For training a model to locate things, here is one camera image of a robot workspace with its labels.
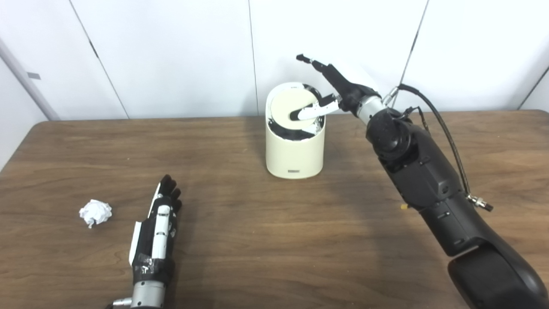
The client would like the grey wall corner post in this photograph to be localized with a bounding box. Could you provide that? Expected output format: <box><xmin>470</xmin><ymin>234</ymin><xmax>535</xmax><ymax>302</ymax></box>
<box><xmin>0</xmin><ymin>39</ymin><xmax>60</xmax><ymax>121</ymax></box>

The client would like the white paper ball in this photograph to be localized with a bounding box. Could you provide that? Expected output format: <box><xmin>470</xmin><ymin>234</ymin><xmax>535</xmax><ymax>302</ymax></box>
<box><xmin>78</xmin><ymin>199</ymin><xmax>113</xmax><ymax>228</ymax></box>

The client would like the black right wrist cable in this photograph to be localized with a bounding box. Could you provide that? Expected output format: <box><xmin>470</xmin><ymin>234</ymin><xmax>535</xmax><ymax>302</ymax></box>
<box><xmin>383</xmin><ymin>84</ymin><xmax>494</xmax><ymax>212</ymax></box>

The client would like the cream-colored bin body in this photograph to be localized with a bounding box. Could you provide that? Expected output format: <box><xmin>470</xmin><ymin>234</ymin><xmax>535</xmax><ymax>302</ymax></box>
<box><xmin>265</xmin><ymin>82</ymin><xmax>326</xmax><ymax>180</ymax></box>

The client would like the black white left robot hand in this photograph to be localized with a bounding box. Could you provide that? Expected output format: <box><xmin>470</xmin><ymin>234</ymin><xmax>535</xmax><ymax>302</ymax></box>
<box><xmin>129</xmin><ymin>174</ymin><xmax>183</xmax><ymax>286</ymax></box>

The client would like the round cream bin lid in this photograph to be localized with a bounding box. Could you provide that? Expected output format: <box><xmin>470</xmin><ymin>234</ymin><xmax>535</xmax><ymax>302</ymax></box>
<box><xmin>270</xmin><ymin>89</ymin><xmax>320</xmax><ymax>134</ymax></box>

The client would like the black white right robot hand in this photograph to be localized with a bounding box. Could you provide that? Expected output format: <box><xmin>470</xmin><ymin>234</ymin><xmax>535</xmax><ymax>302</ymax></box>
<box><xmin>290</xmin><ymin>54</ymin><xmax>382</xmax><ymax>121</ymax></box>

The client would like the black bin liner bag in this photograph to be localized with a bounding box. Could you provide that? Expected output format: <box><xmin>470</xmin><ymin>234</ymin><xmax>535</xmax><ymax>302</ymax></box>
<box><xmin>268</xmin><ymin>85</ymin><xmax>325</xmax><ymax>141</ymax></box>

